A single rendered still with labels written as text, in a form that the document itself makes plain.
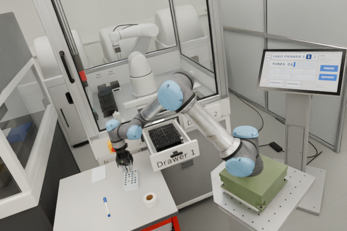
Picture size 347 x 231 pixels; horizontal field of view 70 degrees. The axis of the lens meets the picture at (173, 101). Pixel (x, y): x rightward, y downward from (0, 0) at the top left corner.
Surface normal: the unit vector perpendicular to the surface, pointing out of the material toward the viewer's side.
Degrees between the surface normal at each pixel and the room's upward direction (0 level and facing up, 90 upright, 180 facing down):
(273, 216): 0
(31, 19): 90
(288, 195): 0
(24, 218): 90
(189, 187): 90
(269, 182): 1
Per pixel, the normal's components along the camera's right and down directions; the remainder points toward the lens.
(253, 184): -0.19, -0.88
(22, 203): 0.32, 0.36
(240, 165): -0.29, 0.56
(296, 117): -0.54, 0.46
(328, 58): -0.53, -0.22
